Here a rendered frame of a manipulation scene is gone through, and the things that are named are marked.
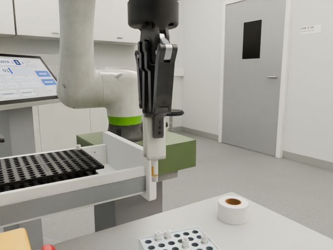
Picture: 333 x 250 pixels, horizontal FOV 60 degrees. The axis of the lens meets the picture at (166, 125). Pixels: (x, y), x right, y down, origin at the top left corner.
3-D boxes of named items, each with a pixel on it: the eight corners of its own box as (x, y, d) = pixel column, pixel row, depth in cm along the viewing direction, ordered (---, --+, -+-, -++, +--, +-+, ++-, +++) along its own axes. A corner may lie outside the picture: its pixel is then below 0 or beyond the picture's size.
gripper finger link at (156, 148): (164, 114, 45) (165, 114, 44) (164, 157, 46) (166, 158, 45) (145, 115, 44) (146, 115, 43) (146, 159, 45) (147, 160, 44)
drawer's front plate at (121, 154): (109, 165, 89) (107, 130, 87) (156, 200, 64) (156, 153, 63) (103, 166, 88) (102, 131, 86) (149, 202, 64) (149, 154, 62)
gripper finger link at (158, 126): (161, 103, 44) (168, 105, 41) (161, 136, 45) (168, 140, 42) (151, 104, 43) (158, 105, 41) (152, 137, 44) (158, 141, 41)
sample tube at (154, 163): (157, 179, 48) (156, 152, 47) (159, 181, 46) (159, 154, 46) (149, 180, 47) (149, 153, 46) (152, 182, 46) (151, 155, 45)
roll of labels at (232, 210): (236, 228, 64) (237, 211, 63) (211, 217, 69) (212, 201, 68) (253, 218, 68) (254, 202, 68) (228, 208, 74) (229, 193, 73)
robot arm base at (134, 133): (159, 129, 123) (158, 115, 122) (178, 135, 111) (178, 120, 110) (99, 136, 110) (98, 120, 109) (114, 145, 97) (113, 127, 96)
